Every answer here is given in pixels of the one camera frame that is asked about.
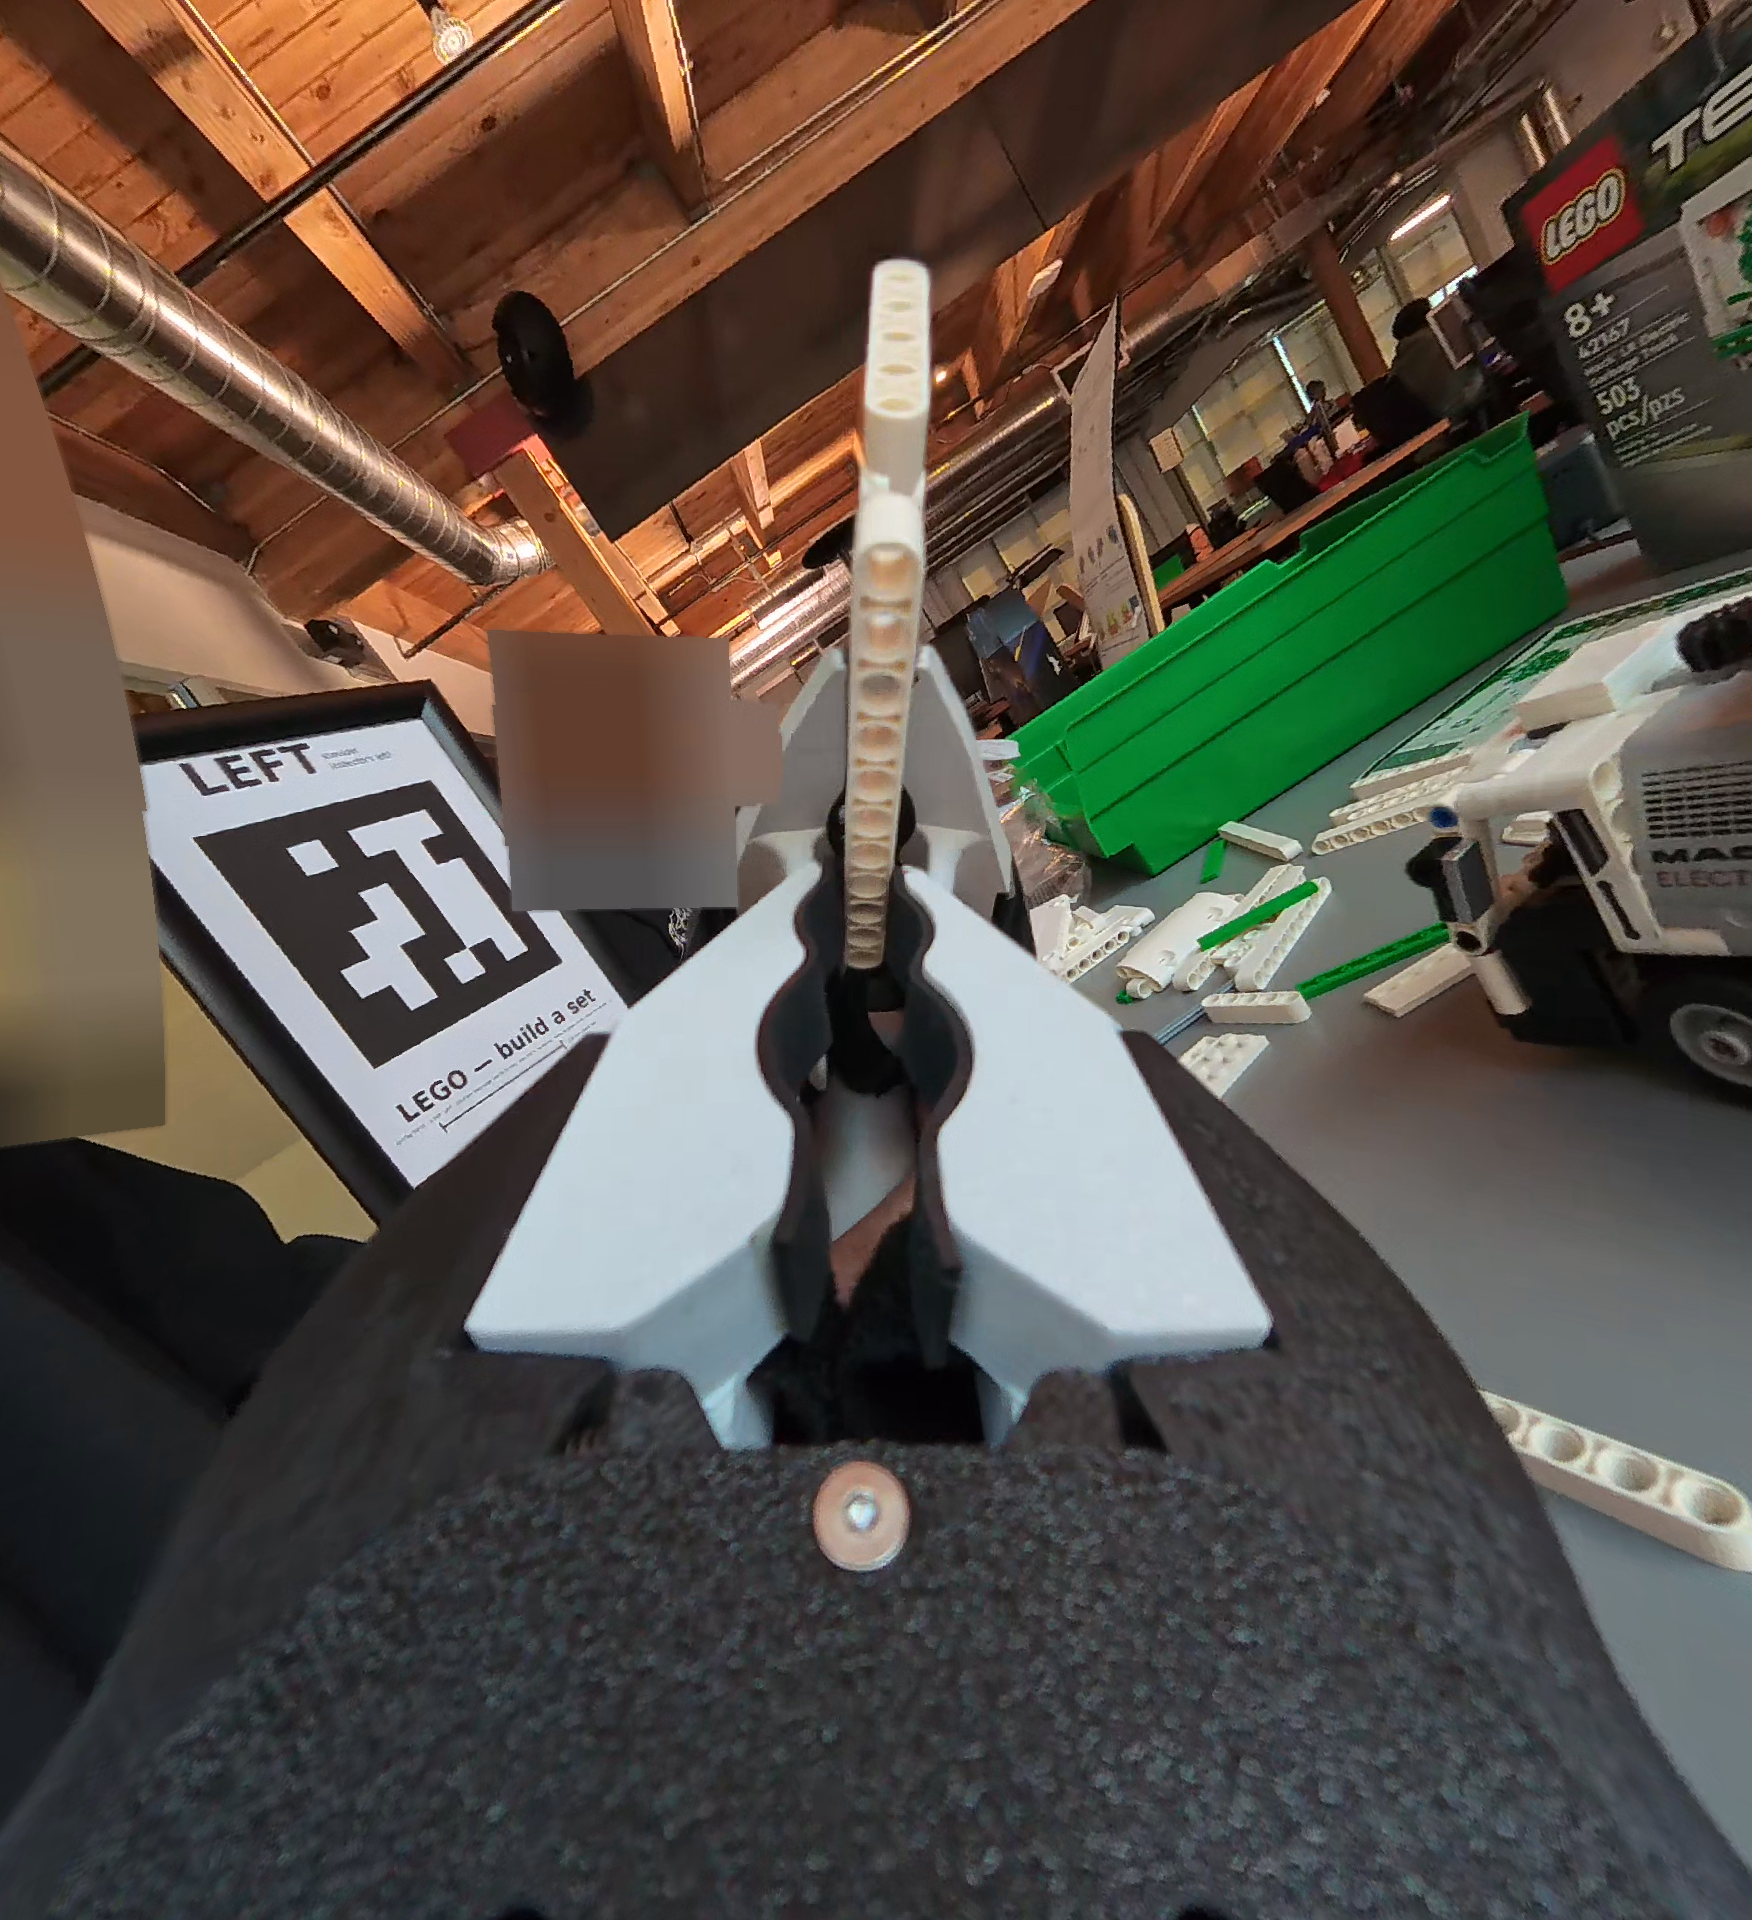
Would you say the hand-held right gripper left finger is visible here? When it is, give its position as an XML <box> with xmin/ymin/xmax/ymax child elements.
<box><xmin>463</xmin><ymin>864</ymin><xmax>855</xmax><ymax>1447</ymax></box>

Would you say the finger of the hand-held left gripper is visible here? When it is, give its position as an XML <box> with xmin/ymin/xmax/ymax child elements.
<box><xmin>734</xmin><ymin>644</ymin><xmax>862</xmax><ymax>901</ymax></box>
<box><xmin>904</xmin><ymin>644</ymin><xmax>1005</xmax><ymax>922</ymax></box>

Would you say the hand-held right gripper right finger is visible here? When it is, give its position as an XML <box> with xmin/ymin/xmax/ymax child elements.
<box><xmin>875</xmin><ymin>864</ymin><xmax>1276</xmax><ymax>1390</ymax></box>

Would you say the white lego beam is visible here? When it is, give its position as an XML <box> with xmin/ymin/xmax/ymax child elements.
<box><xmin>843</xmin><ymin>503</ymin><xmax>925</xmax><ymax>969</ymax></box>
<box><xmin>1477</xmin><ymin>1390</ymin><xmax>1752</xmax><ymax>1573</ymax></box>

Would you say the white lego beam assembly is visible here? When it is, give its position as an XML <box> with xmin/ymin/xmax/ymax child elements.
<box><xmin>862</xmin><ymin>256</ymin><xmax>938</xmax><ymax>519</ymax></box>

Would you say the white lego plate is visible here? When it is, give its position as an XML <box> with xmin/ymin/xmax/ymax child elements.
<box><xmin>1175</xmin><ymin>1029</ymin><xmax>1276</xmax><ymax>1101</ymax></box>

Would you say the pile of white lego parts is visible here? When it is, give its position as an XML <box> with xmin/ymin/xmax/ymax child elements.
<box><xmin>1034</xmin><ymin>814</ymin><xmax>1485</xmax><ymax>1106</ymax></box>

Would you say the white and green lego truck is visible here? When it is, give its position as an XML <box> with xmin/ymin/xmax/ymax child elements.
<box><xmin>1405</xmin><ymin>510</ymin><xmax>1752</xmax><ymax>1115</ymax></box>

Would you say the lego set box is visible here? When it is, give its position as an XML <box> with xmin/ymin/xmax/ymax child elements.
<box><xmin>1505</xmin><ymin>0</ymin><xmax>1752</xmax><ymax>568</ymax></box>

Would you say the clear plastic bag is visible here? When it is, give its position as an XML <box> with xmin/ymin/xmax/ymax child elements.
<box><xmin>984</xmin><ymin>779</ymin><xmax>1108</xmax><ymax>901</ymax></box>

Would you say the white standing banner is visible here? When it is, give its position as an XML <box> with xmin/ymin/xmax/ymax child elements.
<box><xmin>1069</xmin><ymin>298</ymin><xmax>1175</xmax><ymax>678</ymax></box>

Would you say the green plastic bin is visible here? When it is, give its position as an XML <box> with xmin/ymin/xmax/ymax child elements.
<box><xmin>1005</xmin><ymin>420</ymin><xmax>1569</xmax><ymax>879</ymax></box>

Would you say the black framed marker sign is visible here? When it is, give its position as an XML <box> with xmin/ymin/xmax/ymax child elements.
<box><xmin>131</xmin><ymin>681</ymin><xmax>628</xmax><ymax>1224</ymax></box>

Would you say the long wooden table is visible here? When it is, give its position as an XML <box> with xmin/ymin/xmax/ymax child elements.
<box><xmin>1157</xmin><ymin>417</ymin><xmax>1462</xmax><ymax>601</ymax></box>

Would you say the black round ceiling fixture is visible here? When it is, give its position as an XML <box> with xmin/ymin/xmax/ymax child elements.
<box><xmin>491</xmin><ymin>292</ymin><xmax>597</xmax><ymax>441</ymax></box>

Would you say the green and white sticker sheet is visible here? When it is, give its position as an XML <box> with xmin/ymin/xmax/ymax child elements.
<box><xmin>1352</xmin><ymin>576</ymin><xmax>1752</xmax><ymax>796</ymax></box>

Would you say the silver ventilation duct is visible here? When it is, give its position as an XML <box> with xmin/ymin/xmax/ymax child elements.
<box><xmin>0</xmin><ymin>84</ymin><xmax>554</xmax><ymax>593</ymax></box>

